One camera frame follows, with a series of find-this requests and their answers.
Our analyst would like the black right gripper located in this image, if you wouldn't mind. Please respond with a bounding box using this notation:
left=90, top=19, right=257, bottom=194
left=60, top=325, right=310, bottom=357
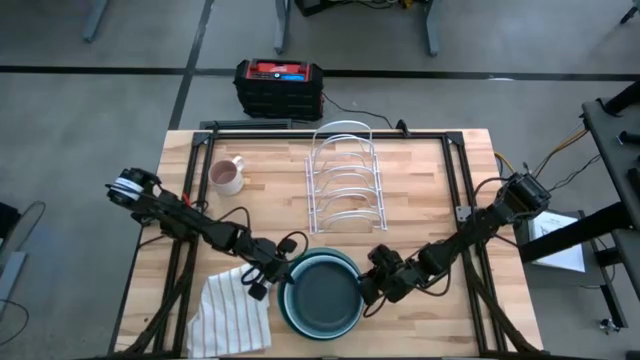
left=357, top=243, right=431, bottom=306

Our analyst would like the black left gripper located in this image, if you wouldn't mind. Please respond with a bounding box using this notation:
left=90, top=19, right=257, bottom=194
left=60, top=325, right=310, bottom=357
left=244, top=237, right=299, bottom=301

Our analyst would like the large green plate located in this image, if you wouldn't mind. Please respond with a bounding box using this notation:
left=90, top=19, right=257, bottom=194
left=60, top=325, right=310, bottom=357
left=276, top=246, right=365, bottom=342

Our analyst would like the cream ceramic mug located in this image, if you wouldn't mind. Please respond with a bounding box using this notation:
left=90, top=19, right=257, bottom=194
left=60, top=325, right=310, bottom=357
left=208, top=155, right=246, bottom=197

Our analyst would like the white striped dish towel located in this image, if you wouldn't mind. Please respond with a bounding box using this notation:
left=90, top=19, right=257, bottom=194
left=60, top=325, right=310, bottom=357
left=186, top=263, right=274, bottom=359

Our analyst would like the red and black power station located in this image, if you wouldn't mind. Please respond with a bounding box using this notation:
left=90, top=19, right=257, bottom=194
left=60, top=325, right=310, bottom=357
left=233, top=58, right=325, bottom=122

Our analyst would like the white paper booklet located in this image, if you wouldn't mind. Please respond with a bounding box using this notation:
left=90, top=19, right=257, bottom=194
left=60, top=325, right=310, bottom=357
left=527, top=209, right=587, bottom=274

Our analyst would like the black stand beam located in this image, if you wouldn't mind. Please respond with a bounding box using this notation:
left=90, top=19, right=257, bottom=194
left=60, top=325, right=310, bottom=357
left=518, top=201, right=632, bottom=265

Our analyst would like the grey metal desk leg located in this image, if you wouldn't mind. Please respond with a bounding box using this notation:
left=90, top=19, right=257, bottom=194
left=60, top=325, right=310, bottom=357
left=81, top=0, right=109, bottom=44
left=273, top=0, right=293, bottom=56
left=424, top=0, right=442, bottom=58

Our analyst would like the black equipment box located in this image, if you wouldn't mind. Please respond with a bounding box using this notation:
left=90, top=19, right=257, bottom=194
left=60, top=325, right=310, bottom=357
left=293, top=0, right=432, bottom=17

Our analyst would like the dark grey side workbench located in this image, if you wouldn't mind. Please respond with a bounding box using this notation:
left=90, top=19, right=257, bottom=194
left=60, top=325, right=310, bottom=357
left=581, top=79, right=640, bottom=321

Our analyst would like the white wire dish rack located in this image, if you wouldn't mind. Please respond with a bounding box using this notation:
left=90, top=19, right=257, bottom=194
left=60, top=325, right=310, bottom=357
left=304, top=119, right=389, bottom=235

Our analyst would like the black aluminium table frame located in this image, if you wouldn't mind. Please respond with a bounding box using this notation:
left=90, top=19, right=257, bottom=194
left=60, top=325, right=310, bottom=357
left=112, top=127, right=544, bottom=360

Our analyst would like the black power cable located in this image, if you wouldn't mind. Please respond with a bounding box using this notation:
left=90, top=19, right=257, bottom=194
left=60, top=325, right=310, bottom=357
left=321, top=91, right=397, bottom=129

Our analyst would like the yellow cable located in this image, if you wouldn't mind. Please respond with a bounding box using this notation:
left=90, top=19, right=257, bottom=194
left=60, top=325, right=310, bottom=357
left=493, top=127, right=591, bottom=175

